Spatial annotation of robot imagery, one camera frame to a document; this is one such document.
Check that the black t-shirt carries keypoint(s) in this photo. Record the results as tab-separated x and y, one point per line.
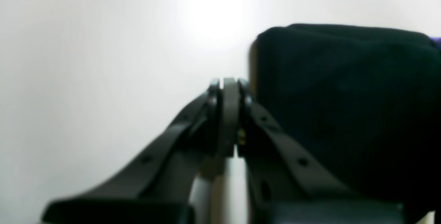
364	101

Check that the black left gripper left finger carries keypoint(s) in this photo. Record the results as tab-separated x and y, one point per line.
155	187

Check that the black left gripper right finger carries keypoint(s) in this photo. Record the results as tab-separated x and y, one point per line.
288	185

